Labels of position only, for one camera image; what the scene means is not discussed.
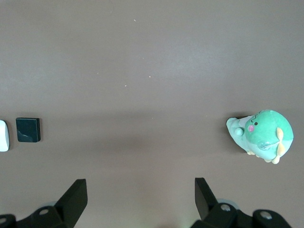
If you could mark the brown table cover cloth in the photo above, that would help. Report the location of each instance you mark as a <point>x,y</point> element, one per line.
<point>142,71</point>

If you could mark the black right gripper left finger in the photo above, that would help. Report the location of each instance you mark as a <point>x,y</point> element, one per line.
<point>69,204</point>

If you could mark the green dinosaur plush toy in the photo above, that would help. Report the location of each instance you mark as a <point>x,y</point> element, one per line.
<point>263,133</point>

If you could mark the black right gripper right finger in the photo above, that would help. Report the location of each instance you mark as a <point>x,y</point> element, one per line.
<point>206,202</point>

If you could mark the white computer mouse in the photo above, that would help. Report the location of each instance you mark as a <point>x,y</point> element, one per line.
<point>3,135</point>

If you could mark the dark teal square box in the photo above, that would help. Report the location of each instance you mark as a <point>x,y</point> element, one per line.
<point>27,129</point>

